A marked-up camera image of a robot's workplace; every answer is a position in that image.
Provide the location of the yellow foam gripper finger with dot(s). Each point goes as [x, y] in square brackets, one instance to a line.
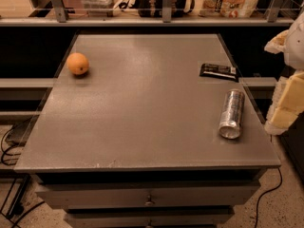
[277, 44]
[287, 104]

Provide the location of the silver redbull can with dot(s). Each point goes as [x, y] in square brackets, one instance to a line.
[230, 121]

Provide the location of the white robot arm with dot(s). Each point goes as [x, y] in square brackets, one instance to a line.
[294, 45]

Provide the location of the black snack bar wrapper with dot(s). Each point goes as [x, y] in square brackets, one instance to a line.
[218, 71]

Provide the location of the colourful snack bag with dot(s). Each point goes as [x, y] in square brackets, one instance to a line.
[228, 8]

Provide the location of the upper drawer with knob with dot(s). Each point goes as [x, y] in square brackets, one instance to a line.
[140, 195]

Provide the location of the drawer with knob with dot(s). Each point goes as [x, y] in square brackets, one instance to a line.
[149, 218]
[140, 195]

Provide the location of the orange fruit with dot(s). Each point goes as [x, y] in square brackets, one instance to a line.
[77, 63]

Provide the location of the lower drawer with knob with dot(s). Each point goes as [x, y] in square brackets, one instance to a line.
[149, 218]

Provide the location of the metal shelf rail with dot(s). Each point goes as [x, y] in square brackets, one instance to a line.
[71, 13]

